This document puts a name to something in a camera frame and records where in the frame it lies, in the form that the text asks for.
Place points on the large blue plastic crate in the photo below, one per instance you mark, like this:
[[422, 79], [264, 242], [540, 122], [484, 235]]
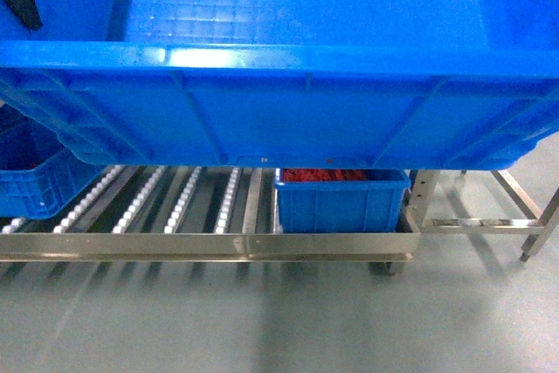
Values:
[[339, 84]]

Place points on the steel roller shelf rack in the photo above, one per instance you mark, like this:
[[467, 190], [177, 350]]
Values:
[[72, 240]]

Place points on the blue crate at left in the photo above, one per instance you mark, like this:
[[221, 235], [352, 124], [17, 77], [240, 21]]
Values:
[[39, 175]]

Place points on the small blue crate red contents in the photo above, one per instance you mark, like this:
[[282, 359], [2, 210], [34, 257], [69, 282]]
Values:
[[339, 200]]

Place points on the steel frame table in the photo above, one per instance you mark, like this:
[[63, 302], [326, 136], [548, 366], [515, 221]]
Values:
[[536, 225]]

